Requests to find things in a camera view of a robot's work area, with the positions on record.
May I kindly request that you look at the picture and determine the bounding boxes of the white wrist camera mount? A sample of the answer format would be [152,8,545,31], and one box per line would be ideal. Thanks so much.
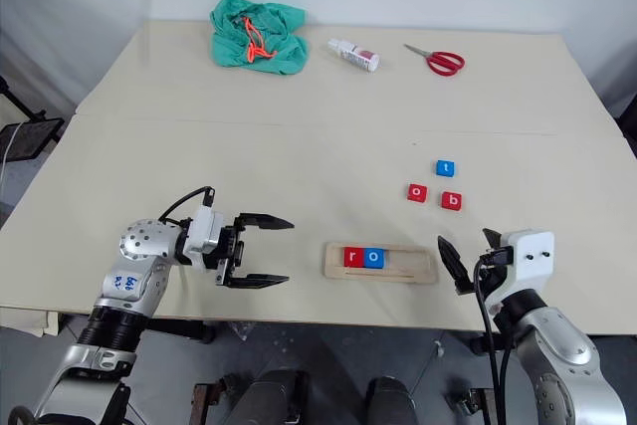
[484,229,556,315]
[182,204,226,273]

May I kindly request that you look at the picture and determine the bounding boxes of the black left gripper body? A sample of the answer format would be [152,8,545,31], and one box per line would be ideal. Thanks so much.
[214,214,248,288]

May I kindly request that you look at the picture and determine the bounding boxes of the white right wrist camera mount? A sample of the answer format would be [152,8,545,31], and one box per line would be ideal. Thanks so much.
[484,229,556,315]

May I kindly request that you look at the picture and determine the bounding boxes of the black metal stand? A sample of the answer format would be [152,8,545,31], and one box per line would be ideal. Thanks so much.
[0,75,67,165]

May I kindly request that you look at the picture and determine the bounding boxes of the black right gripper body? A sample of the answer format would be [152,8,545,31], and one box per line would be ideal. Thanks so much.
[478,244,514,270]

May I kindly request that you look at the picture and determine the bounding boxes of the red handled scissors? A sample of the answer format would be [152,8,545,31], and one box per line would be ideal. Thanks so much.
[402,42,467,79]

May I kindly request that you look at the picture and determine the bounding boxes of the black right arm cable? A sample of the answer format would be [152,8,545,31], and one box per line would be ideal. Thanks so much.
[472,247,515,425]

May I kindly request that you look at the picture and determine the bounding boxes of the blue o letter block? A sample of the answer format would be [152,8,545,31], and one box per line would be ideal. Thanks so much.
[362,246,386,270]

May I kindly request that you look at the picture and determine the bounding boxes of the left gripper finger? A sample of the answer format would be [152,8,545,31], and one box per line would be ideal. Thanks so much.
[237,212,295,234]
[223,272,292,292]

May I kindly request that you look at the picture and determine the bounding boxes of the black table frame bar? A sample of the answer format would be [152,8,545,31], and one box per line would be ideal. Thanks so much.
[140,317,216,345]

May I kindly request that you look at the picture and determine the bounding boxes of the white plastic bottle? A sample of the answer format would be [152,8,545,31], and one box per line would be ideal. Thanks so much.
[326,37,382,75]

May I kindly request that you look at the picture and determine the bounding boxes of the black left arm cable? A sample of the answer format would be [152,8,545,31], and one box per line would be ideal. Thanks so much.
[157,186,217,227]

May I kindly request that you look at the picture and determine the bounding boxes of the orange drawstring cord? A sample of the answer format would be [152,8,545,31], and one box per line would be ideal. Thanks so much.
[241,17,278,63]

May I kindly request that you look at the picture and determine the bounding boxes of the red o letter block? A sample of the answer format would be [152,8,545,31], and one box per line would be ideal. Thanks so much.
[406,181,430,204]

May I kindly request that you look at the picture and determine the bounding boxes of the red b letter block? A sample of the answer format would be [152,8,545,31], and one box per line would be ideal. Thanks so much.
[439,191,465,212]

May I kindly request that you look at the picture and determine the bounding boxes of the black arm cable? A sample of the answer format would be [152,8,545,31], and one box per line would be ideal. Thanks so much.
[157,186,217,227]
[472,247,515,425]

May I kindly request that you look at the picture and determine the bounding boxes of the thin white cable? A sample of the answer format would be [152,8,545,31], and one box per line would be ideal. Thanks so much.
[0,120,24,208]

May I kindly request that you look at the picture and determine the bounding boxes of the wooden letter tray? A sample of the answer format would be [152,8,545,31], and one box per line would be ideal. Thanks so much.
[322,241,441,287]

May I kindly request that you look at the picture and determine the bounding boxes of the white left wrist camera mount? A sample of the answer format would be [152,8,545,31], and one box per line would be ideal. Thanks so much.
[182,204,226,273]

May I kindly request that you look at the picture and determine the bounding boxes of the red r letter block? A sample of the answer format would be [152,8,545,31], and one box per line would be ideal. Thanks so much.
[342,246,366,270]

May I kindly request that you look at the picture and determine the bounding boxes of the green cloth bag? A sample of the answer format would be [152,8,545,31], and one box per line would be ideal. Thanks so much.
[208,0,311,78]

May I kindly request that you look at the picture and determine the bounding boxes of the dark rounded shape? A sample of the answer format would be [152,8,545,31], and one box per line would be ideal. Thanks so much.
[232,368,311,425]
[364,375,418,425]

